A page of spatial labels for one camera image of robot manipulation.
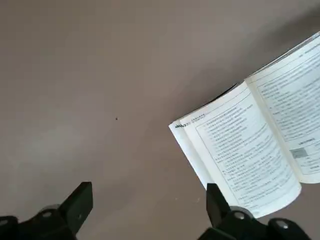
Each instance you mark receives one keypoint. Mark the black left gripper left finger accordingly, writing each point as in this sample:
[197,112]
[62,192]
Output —
[62,215]

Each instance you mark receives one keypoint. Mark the paperback book with white pages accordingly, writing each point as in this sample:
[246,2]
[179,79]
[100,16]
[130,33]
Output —
[250,150]

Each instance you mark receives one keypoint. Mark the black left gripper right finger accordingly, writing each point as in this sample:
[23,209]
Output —
[225,222]

